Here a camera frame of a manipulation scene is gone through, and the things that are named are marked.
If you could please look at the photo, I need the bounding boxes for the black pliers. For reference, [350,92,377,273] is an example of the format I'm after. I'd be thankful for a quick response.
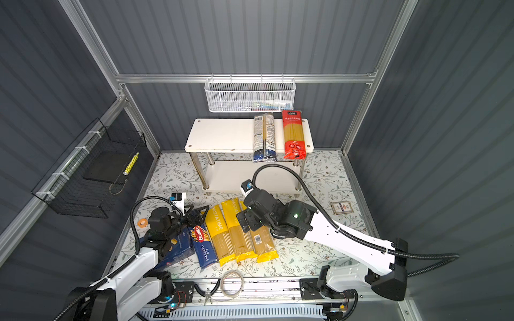
[194,278,221,306]

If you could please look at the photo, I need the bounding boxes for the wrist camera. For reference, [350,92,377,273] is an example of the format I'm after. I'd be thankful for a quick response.
[169,192,187,214]
[240,179,256,198]

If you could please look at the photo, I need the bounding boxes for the coiled white cable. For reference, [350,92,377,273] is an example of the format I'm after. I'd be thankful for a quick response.
[220,269,245,298]

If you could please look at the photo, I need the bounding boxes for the white wire wall basket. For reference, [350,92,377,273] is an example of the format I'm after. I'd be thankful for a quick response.
[204,80,297,113]

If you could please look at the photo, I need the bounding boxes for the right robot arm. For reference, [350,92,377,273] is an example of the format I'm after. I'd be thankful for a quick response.
[237,163,460,302]

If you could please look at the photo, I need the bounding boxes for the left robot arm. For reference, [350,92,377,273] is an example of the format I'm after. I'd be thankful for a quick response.
[55,197,210,320]

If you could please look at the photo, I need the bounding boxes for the blue Barilla spaghetti box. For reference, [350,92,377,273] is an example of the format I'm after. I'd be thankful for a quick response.
[189,224,218,270]

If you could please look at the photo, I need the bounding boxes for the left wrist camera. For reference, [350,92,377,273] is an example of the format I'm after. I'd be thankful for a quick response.
[169,192,187,214]

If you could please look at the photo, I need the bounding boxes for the yellow Pastatime bag middle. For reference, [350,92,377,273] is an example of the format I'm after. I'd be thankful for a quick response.
[221,199,257,262]

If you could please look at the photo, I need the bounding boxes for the black wire side basket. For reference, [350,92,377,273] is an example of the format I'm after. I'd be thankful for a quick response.
[32,121,147,219]

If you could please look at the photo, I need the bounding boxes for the red spaghetti bag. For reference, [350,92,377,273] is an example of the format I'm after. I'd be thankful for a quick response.
[282,110,307,160]

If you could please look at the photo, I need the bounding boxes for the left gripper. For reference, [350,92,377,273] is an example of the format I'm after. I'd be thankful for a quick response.
[164,202,207,241]

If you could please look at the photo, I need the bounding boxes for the yellow pastatime bag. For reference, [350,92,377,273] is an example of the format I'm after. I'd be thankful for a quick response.
[240,199,279,264]
[205,205,236,267]
[221,199,257,262]

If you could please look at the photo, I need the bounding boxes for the small framed card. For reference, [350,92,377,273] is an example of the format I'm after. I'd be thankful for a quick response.
[331,201,354,215]

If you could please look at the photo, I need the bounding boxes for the orange tape roll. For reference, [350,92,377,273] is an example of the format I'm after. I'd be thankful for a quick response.
[137,219,149,228]

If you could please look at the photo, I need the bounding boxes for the blue Barilla pasta box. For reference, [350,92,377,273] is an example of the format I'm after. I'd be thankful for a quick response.
[153,229,195,270]

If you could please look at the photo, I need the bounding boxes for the clear blue spaghetti bag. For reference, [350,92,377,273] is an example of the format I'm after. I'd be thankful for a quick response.
[253,113,277,163]

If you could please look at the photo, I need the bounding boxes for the yellow Pastatime bag left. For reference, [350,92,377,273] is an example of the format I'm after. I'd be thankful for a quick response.
[205,205,236,267]

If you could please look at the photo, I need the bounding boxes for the yellow Pastatime bag right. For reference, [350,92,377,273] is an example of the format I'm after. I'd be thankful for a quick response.
[240,199,279,264]

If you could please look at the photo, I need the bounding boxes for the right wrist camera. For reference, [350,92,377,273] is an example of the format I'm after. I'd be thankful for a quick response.
[240,179,256,198]

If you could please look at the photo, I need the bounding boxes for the white two-tier shelf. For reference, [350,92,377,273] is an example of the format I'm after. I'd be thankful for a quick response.
[185,119,307,197]

